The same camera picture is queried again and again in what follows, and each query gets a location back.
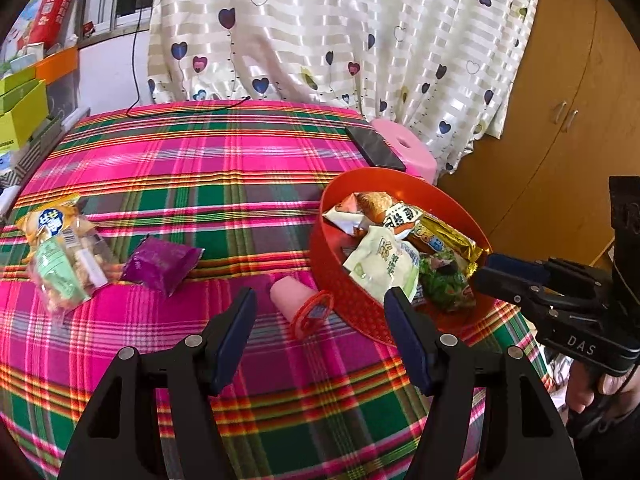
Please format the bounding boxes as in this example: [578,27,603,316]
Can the white black print snack packet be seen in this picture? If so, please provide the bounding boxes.
[382,201,426,237]

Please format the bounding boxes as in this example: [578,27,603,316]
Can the red box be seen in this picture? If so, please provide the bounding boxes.
[27,0,91,46]

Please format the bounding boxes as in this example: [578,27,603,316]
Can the pink plaid tablecloth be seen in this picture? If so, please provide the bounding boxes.
[0,100,551,480]

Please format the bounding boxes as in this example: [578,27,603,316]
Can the clear green label snack packet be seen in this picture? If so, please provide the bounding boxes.
[27,237,126,316]

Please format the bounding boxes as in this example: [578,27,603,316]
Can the white orange snack packet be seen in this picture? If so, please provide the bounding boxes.
[322,194,372,236]

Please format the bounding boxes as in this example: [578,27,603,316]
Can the large green box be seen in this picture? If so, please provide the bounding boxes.
[0,80,49,153]

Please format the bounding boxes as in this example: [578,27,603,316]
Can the wooden wardrobe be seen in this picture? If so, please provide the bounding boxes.
[437,0,640,271]

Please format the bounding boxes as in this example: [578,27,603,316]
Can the orange lid storage box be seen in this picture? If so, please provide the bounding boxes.
[37,46,81,116]

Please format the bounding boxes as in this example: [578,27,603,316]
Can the red plastic bowl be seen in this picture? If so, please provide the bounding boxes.
[308,167,523,346]

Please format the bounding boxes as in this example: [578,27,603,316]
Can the gold snack packet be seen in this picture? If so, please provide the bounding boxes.
[415,212,484,277]

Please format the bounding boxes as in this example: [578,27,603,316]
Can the clear blue label biscuit packet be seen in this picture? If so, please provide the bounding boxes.
[15,192,101,257]

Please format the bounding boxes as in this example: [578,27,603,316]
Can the heart print curtain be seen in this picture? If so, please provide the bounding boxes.
[147,0,543,173]

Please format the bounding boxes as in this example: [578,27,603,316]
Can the pink cup with red lid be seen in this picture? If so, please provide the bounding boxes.
[270,276,335,341]

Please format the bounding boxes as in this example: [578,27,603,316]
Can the person's right hand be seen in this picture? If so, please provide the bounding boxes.
[566,359,634,414]

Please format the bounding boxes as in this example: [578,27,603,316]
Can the orange bread packet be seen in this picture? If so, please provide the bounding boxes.
[356,191,394,224]

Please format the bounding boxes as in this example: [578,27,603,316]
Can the white tissue pack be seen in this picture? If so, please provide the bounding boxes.
[10,42,47,74]

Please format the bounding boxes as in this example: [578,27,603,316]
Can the black cable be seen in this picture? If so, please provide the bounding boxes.
[126,10,251,118]

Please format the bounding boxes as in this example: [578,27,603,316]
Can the striped patterned box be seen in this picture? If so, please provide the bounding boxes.
[10,107,91,186]

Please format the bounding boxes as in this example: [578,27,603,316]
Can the pink plastic stool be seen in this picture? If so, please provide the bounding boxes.
[370,119,438,184]

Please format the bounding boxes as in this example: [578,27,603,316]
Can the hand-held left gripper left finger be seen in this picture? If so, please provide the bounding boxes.
[59,287,258,480]

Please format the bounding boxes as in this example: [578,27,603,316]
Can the black smartphone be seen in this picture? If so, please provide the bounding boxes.
[345,126,407,172]

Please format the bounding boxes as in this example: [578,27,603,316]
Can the purple snack packet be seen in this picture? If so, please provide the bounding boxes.
[121,236,205,298]

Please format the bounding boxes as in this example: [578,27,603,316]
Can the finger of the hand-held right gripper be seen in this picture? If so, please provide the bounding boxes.
[475,272,551,328]
[486,255,614,291]

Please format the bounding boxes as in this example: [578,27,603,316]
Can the white green snack packet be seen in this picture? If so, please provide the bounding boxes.
[342,225,421,304]

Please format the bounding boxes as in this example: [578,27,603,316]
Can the small green box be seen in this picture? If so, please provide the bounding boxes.
[0,67,39,95]

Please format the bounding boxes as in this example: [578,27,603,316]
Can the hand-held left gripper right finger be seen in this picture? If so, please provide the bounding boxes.
[384,286,583,480]

